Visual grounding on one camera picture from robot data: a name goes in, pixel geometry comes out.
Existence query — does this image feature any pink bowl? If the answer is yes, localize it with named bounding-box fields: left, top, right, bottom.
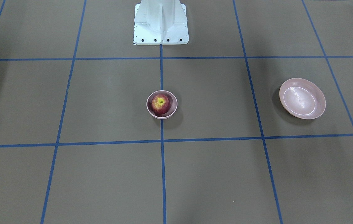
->
left=146, top=90, right=178, bottom=119

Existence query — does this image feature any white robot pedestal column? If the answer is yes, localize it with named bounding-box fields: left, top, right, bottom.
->
left=133, top=0, right=189, bottom=45

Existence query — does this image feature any pink plate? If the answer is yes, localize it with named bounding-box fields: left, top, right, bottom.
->
left=279, top=78, right=327, bottom=120

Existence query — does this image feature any red apple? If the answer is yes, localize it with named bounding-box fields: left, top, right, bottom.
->
left=151, top=94, right=171, bottom=116

